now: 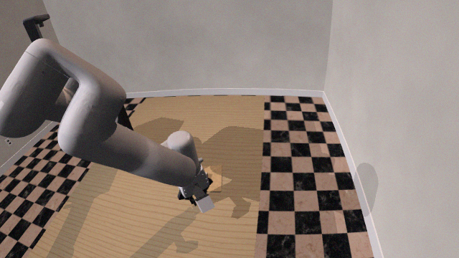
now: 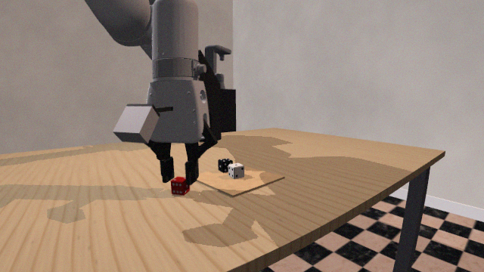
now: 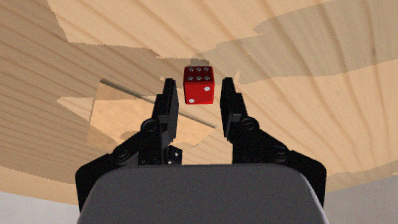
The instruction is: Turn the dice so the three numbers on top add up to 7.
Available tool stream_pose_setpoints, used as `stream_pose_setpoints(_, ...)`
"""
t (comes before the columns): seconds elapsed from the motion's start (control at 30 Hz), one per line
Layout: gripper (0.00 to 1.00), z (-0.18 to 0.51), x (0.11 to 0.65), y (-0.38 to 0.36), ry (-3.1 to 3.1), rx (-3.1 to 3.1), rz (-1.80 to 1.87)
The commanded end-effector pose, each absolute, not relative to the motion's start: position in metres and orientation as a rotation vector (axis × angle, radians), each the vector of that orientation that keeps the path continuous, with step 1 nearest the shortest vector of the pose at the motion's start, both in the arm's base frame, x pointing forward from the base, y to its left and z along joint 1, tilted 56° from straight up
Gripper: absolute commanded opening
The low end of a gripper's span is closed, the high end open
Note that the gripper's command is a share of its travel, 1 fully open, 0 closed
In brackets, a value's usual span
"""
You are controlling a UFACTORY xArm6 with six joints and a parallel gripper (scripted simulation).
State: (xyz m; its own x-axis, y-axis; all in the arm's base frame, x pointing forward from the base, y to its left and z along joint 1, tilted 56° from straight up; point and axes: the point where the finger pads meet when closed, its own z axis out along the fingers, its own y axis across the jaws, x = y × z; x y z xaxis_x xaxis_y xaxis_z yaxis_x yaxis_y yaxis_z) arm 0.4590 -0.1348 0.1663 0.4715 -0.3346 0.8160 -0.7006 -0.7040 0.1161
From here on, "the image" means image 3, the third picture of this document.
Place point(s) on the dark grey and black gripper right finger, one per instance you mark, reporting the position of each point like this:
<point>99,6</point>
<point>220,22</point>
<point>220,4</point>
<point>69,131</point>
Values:
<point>249,141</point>

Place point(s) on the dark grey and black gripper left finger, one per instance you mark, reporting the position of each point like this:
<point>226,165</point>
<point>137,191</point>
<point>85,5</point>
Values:
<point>149,146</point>

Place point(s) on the tan flat mat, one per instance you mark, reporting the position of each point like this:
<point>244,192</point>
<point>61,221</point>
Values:
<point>118,114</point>

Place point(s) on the black die with white pips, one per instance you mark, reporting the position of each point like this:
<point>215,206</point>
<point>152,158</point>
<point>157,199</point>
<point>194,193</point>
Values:
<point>175,155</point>

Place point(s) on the red die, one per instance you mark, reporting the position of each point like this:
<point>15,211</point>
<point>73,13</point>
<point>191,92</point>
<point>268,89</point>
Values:
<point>198,84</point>

